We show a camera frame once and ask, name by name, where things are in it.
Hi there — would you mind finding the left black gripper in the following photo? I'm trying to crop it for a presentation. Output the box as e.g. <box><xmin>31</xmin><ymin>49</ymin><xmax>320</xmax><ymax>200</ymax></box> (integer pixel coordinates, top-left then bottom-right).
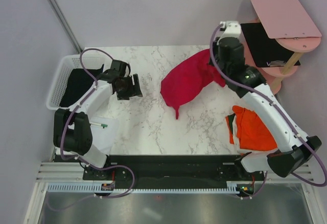
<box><xmin>116</xmin><ymin>74</ymin><xmax>142</xmax><ymax>101</ymax></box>

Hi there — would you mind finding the red t shirt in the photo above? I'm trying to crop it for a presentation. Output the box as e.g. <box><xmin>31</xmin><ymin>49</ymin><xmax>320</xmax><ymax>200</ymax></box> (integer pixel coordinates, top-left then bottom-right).
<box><xmin>160</xmin><ymin>49</ymin><xmax>225</xmax><ymax>119</ymax></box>

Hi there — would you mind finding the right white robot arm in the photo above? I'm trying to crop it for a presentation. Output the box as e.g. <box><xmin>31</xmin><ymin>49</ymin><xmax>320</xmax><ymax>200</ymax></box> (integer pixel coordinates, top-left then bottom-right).
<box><xmin>209</xmin><ymin>36</ymin><xmax>326</xmax><ymax>180</ymax></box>

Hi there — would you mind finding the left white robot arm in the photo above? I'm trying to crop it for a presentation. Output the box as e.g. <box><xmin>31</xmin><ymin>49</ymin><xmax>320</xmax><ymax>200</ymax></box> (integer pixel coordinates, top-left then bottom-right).
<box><xmin>53</xmin><ymin>60</ymin><xmax>143</xmax><ymax>180</ymax></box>

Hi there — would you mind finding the white folded cloth under stack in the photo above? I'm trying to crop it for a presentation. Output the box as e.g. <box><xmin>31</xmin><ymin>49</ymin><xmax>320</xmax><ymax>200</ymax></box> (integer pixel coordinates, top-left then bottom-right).
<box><xmin>236</xmin><ymin>148</ymin><xmax>257</xmax><ymax>155</ymax></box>

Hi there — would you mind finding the black clipboard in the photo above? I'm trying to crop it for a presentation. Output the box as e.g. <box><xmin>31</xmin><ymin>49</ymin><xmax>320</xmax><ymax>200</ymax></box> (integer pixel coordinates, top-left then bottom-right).
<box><xmin>241</xmin><ymin>23</ymin><xmax>294</xmax><ymax>68</ymax></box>

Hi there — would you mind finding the green capped marker pen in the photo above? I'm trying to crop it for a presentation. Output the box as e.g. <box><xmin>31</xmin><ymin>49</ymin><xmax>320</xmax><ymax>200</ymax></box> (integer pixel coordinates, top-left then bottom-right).
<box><xmin>90</xmin><ymin>122</ymin><xmax>108</xmax><ymax>128</ymax></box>

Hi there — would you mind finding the pink wooden shelf stand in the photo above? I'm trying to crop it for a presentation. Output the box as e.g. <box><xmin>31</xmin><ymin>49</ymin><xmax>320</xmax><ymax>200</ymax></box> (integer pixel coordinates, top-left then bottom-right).
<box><xmin>238</xmin><ymin>0</ymin><xmax>321</xmax><ymax>97</ymax></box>

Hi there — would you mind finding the white paper sheet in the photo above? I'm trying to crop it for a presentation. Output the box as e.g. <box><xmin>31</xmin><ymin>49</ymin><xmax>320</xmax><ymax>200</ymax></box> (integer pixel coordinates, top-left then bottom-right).
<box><xmin>55</xmin><ymin>116</ymin><xmax>120</xmax><ymax>158</ymax></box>

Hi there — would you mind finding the white plastic laundry basket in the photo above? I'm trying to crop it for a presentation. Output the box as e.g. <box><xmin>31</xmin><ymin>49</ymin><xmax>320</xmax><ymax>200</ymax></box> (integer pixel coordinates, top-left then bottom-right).
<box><xmin>46</xmin><ymin>52</ymin><xmax>112</xmax><ymax>110</ymax></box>

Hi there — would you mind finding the black t shirt in basket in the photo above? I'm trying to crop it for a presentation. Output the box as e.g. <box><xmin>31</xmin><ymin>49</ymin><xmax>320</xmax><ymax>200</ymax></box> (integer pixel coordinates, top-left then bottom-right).
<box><xmin>59</xmin><ymin>69</ymin><xmax>94</xmax><ymax>107</ymax></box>

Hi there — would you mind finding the green t shirt under orange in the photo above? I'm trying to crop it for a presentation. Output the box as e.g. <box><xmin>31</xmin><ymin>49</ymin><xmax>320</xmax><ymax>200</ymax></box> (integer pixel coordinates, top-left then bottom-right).
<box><xmin>226</xmin><ymin>114</ymin><xmax>238</xmax><ymax>136</ymax></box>

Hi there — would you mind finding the pink clipboard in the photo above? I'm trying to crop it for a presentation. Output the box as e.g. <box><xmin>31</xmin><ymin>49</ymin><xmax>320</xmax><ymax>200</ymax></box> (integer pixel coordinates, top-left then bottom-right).
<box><xmin>250</xmin><ymin>0</ymin><xmax>322</xmax><ymax>39</ymax></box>

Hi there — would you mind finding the orange folded t shirt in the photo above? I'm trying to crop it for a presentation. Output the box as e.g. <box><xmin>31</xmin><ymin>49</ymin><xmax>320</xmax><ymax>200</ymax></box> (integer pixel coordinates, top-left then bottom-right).
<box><xmin>229</xmin><ymin>105</ymin><xmax>277</xmax><ymax>151</ymax></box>

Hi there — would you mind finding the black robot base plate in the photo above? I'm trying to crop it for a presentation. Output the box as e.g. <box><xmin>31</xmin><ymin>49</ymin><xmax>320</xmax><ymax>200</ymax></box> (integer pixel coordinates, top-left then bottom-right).
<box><xmin>83</xmin><ymin>155</ymin><xmax>264</xmax><ymax>188</ymax></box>

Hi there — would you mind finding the aluminium frame post left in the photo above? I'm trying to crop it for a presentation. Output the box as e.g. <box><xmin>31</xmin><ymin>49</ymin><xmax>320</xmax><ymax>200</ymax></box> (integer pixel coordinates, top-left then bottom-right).
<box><xmin>47</xmin><ymin>0</ymin><xmax>83</xmax><ymax>53</ymax></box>

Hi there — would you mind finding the aluminium rail extrusion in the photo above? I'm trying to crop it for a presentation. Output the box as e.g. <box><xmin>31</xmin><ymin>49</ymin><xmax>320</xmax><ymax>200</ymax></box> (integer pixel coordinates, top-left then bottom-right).
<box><xmin>36</xmin><ymin>162</ymin><xmax>84</xmax><ymax>183</ymax></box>

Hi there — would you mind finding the white slotted cable duct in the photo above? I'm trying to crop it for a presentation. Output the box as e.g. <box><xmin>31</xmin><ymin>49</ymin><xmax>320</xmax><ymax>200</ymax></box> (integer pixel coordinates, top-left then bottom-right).
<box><xmin>46</xmin><ymin>181</ymin><xmax>239</xmax><ymax>194</ymax></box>

